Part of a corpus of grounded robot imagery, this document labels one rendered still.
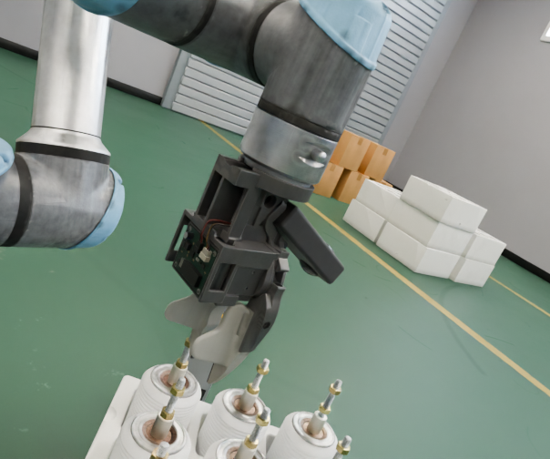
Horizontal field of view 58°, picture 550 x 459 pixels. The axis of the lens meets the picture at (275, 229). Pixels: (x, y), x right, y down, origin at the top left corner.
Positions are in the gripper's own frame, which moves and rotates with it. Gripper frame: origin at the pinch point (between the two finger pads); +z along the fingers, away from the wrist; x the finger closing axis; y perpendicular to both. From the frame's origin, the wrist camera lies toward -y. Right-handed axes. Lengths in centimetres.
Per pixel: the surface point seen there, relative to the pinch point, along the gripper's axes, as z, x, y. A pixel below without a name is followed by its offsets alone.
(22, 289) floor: 45, -85, -10
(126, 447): 21.0, -9.1, -1.5
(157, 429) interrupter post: 18.9, -9.3, -5.1
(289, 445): 22.1, -5.1, -27.7
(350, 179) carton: 23, -265, -318
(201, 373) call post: 26.3, -27.4, -25.3
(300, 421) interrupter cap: 19.9, -7.4, -31.0
